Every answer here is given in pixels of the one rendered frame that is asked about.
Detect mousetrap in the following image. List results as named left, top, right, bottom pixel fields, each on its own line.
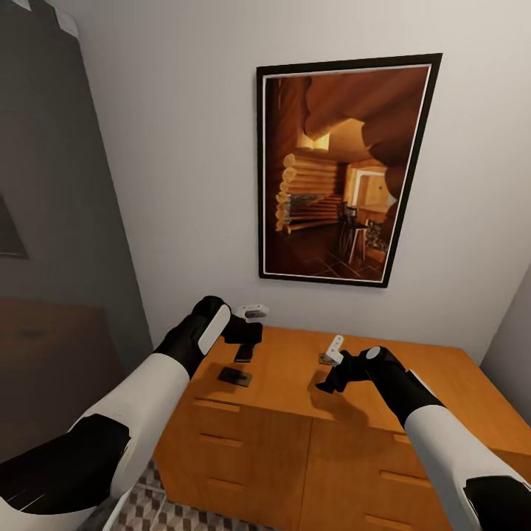
left=235, top=343, right=261, bottom=363
left=319, top=353, right=333, bottom=365
left=218, top=368, right=252, bottom=387

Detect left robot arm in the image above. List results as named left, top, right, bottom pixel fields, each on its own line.
left=0, top=297, right=269, bottom=531

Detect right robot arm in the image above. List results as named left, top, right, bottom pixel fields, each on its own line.
left=316, top=335, right=531, bottom=531

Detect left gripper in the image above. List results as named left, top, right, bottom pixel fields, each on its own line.
left=224, top=318, right=263, bottom=344

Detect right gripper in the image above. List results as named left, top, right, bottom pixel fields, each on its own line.
left=316, top=350, right=358, bottom=394

